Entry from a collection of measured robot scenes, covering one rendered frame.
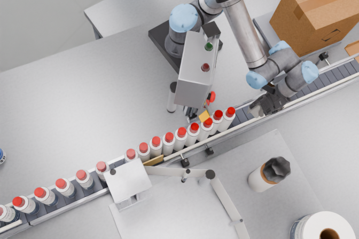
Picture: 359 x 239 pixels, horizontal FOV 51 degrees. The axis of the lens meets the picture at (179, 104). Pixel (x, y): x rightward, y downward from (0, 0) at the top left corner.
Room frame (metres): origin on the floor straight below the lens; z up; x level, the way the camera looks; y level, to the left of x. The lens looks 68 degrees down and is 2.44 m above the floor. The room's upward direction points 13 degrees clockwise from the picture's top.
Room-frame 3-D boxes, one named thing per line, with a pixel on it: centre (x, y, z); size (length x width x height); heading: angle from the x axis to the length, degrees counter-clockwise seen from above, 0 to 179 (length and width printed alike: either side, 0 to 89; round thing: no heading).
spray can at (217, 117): (0.56, -0.16, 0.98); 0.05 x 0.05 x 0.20
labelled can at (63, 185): (0.17, 0.34, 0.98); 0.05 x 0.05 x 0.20
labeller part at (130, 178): (0.22, 0.11, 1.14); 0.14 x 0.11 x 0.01; 127
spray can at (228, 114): (0.58, -0.20, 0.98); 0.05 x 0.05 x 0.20
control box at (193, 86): (0.56, -0.03, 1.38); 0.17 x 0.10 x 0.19; 2
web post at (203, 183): (0.32, -0.17, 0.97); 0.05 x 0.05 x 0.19
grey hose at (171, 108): (0.53, 0.03, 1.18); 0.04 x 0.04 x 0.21
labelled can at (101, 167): (0.26, 0.22, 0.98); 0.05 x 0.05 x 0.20
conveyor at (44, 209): (0.56, -0.16, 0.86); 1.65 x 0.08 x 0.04; 127
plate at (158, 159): (0.34, 0.06, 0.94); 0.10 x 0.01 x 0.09; 127
